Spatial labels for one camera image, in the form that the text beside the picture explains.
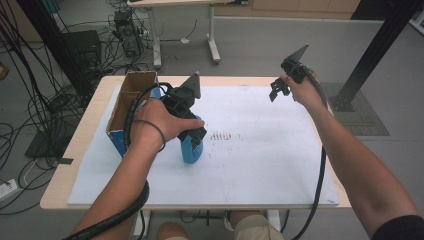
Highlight person's right leg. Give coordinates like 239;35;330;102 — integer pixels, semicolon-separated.
228;209;264;231

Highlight tangle of black floor cables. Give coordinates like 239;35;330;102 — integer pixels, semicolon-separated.
0;0;153;216

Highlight person's leg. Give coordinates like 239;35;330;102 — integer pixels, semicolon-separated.
155;221;191;240
228;209;264;231

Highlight person's left hand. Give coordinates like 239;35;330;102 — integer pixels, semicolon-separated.
129;98;206;154

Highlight white table leg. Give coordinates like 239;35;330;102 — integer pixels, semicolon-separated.
265;209;283;233
132;209;152;240

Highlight person's right hand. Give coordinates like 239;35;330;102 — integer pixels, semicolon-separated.
279;70;326;111

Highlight white power strip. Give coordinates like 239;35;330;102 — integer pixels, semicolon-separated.
0;178;19;202

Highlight beige shorts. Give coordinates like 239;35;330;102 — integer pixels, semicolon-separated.
163;214;286;240

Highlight black hair band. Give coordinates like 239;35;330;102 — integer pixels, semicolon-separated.
131;118;167;153

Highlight cardboard box with blue outside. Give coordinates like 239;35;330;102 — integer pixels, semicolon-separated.
105;70;163;158

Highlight black metal post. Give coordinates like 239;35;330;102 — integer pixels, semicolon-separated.
328;0;424;113
15;0;95;98

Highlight black flat base plate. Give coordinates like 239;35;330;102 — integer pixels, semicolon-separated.
24;128;80;160

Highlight blue bottle with white cap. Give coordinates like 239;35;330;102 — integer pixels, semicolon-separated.
179;114;205;165

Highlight person's left leg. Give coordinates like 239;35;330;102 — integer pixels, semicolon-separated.
155;221;191;240

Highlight left gripper black spiral cable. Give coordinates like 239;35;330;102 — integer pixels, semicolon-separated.
63;81;174;240

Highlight white desk with metal legs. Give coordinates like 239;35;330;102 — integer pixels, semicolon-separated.
126;0;249;71

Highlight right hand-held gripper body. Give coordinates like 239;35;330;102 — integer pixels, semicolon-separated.
280;44;309;85

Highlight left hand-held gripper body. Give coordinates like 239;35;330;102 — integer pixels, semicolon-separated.
161;71;203;120

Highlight person's black sleeve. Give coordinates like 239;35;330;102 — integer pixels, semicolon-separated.
370;214;424;240

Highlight black box case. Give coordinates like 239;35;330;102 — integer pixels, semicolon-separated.
62;29;103;69

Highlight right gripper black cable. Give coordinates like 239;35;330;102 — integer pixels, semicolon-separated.
291;68;332;240

